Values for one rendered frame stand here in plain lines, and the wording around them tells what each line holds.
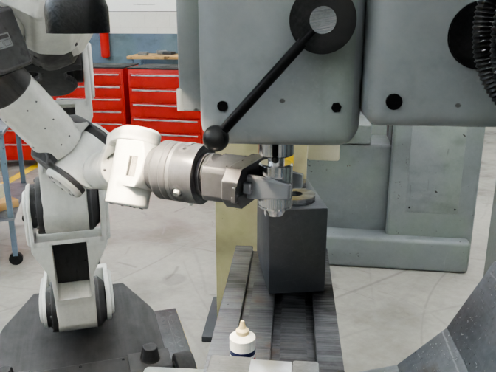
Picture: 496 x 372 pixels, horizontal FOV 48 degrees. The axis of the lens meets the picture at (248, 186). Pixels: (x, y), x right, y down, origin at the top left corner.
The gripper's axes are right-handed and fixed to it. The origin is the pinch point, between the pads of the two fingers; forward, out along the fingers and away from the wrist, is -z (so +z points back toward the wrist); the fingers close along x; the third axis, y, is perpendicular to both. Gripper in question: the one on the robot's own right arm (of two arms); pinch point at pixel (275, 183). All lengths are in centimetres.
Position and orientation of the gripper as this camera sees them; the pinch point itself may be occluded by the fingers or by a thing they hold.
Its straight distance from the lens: 77.5
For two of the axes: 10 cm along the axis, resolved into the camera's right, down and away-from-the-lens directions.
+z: -9.2, -1.2, 3.7
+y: -0.1, 9.6, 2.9
